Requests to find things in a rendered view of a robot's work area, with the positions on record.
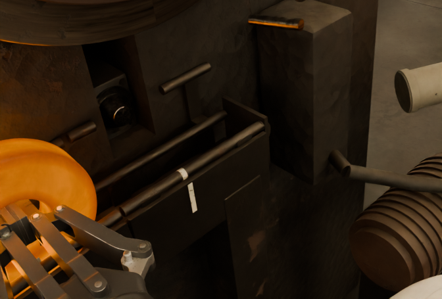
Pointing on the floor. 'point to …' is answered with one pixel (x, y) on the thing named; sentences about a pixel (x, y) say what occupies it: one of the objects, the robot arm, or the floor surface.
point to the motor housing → (399, 236)
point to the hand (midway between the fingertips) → (6, 211)
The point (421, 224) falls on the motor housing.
